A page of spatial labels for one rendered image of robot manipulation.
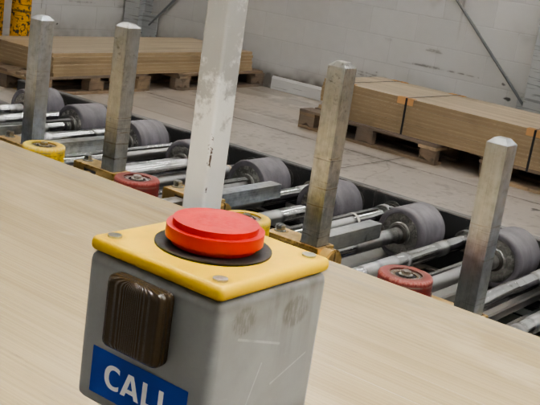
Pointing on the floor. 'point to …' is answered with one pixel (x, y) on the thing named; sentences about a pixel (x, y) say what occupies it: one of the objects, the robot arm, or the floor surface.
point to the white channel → (214, 103)
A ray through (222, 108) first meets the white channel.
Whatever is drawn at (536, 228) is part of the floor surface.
